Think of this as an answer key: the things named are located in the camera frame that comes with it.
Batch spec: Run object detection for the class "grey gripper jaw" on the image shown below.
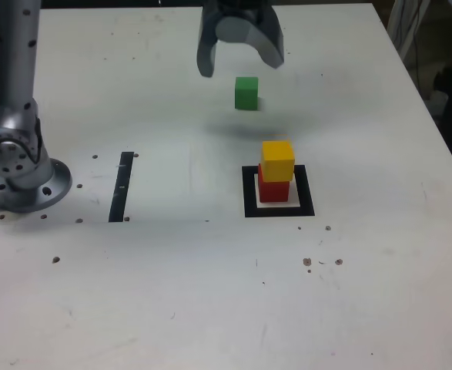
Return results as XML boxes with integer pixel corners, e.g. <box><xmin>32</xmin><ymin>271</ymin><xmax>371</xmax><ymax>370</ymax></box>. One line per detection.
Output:
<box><xmin>195</xmin><ymin>0</ymin><xmax>227</xmax><ymax>79</ymax></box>
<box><xmin>214</xmin><ymin>0</ymin><xmax>287</xmax><ymax>71</ymax></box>

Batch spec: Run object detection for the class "green cube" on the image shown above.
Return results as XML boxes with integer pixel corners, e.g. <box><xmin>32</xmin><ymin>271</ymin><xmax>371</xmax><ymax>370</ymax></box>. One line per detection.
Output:
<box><xmin>233</xmin><ymin>76</ymin><xmax>260</xmax><ymax>111</ymax></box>

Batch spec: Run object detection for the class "yellow cube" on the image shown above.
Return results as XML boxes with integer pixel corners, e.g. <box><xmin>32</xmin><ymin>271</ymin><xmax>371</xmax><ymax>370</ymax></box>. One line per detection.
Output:
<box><xmin>261</xmin><ymin>140</ymin><xmax>296</xmax><ymax>183</ymax></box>

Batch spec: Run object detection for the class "red cube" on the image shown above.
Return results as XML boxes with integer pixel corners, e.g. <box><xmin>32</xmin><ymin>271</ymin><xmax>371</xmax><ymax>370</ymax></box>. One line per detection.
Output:
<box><xmin>257</xmin><ymin>164</ymin><xmax>291</xmax><ymax>204</ymax></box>

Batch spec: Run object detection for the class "black tape square outline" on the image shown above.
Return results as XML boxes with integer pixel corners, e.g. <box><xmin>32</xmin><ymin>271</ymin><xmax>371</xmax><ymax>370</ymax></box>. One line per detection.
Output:
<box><xmin>241</xmin><ymin>164</ymin><xmax>316</xmax><ymax>219</ymax></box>

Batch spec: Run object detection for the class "black tape strip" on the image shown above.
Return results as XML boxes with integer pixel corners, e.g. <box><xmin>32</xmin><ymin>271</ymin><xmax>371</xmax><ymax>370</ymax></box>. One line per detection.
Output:
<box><xmin>108</xmin><ymin>151</ymin><xmax>135</xmax><ymax>224</ymax></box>

